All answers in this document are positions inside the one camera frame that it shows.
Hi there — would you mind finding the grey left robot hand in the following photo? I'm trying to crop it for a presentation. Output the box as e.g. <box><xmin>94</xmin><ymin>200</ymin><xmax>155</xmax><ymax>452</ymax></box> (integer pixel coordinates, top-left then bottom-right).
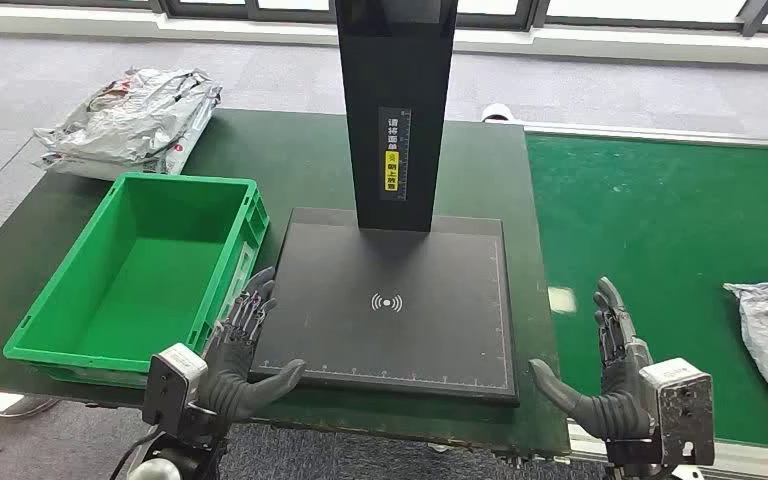
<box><xmin>201</xmin><ymin>266</ymin><xmax>307</xmax><ymax>423</ymax></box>

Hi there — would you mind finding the green plastic crate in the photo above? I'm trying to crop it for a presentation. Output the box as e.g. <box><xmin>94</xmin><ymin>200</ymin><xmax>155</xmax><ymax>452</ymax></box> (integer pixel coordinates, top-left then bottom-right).
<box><xmin>2</xmin><ymin>172</ymin><xmax>271</xmax><ymax>391</ymax></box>

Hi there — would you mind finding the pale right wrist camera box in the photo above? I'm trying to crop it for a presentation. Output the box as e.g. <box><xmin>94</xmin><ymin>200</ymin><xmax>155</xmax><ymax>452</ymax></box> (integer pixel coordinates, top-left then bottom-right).
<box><xmin>638</xmin><ymin>357</ymin><xmax>717</xmax><ymax>468</ymax></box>

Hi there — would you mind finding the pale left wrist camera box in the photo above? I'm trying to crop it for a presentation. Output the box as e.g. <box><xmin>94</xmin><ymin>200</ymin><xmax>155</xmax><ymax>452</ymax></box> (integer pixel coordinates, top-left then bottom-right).
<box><xmin>142</xmin><ymin>343</ymin><xmax>208</xmax><ymax>429</ymax></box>

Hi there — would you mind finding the crumpled silver parcel bag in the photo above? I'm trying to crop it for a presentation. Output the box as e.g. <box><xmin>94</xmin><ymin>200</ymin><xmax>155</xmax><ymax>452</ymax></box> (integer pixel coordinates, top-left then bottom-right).
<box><xmin>32</xmin><ymin>66</ymin><xmax>223</xmax><ymax>164</ymax></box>

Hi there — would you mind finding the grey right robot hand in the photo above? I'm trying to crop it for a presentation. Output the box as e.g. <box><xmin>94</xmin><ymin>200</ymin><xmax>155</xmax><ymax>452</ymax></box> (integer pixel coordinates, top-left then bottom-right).
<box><xmin>527</xmin><ymin>276</ymin><xmax>655</xmax><ymax>443</ymax></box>

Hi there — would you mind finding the flat silver parcel bag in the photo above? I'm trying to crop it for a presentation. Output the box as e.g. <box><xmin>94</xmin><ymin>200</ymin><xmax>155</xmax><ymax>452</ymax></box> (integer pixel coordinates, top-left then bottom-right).
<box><xmin>36</xmin><ymin>86</ymin><xmax>223</xmax><ymax>181</ymax></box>

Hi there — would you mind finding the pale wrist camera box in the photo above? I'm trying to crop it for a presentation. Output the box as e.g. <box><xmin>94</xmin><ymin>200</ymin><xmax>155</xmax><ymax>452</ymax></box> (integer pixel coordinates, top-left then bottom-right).
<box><xmin>638</xmin><ymin>357</ymin><xmax>717</xmax><ymax>468</ymax></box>
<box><xmin>142</xmin><ymin>343</ymin><xmax>208</xmax><ymax>429</ymax></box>

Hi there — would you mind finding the round metal table foot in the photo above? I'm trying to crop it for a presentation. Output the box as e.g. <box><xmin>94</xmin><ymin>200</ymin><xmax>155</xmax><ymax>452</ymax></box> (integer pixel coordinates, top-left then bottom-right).
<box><xmin>0</xmin><ymin>390</ymin><xmax>61</xmax><ymax>420</ymax></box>

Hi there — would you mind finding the black inbound scanner machine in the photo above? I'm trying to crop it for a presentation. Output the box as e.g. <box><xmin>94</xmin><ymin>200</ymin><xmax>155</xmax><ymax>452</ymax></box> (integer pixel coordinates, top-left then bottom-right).
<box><xmin>249</xmin><ymin>0</ymin><xmax>521</xmax><ymax>407</ymax></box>

